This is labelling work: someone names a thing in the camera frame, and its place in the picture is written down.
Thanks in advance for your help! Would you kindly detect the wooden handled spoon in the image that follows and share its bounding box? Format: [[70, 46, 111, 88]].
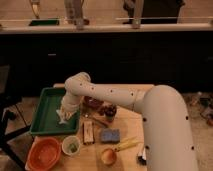
[[84, 113, 108, 128]]

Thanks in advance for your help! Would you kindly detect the dark green background tray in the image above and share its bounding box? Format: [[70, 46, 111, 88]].
[[29, 19, 59, 26]]

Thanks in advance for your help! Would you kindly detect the green plastic tray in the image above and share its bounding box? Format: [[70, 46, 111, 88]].
[[30, 87, 80, 136]]

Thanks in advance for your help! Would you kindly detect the orange bowl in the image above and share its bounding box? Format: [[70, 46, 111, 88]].
[[27, 137, 61, 171]]

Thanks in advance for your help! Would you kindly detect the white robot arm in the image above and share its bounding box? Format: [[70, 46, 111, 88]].
[[61, 72, 199, 171]]

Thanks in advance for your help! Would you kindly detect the black chair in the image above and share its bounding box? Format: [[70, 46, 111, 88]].
[[0, 65, 30, 170]]

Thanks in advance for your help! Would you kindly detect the yellow handled orange scoop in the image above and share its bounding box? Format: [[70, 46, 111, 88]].
[[100, 137, 139, 166]]

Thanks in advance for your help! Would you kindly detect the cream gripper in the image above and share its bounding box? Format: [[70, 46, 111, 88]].
[[60, 93, 82, 120]]

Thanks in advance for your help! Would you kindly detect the wooden rectangular block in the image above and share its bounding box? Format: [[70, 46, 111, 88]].
[[83, 121, 95, 145]]

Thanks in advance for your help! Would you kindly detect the dark red bowl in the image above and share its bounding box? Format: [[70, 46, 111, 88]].
[[84, 96, 103, 109]]

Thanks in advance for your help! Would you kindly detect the light blue towel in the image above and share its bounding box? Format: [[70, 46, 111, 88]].
[[56, 109, 69, 124]]

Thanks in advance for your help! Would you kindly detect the blue sponge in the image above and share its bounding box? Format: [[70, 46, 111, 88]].
[[100, 129, 120, 143]]

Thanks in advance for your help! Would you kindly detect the bunch of dark grapes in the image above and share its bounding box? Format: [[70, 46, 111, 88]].
[[98, 104, 117, 117]]

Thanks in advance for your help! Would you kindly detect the small white cup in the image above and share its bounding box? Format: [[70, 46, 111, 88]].
[[62, 136, 80, 157]]

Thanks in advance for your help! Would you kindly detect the black white dish brush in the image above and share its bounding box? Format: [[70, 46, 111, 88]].
[[137, 147, 147, 166]]

